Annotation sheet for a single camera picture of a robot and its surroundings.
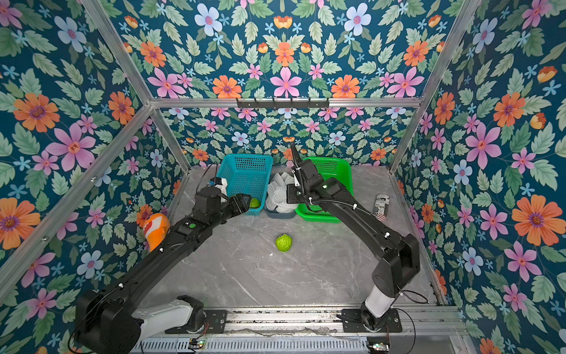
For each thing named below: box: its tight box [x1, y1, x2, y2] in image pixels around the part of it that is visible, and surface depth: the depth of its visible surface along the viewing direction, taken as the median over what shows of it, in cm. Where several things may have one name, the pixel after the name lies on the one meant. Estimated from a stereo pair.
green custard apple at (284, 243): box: [274, 233, 293, 253], surface depth 88 cm
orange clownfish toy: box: [142, 213, 171, 252], surface depth 90 cm
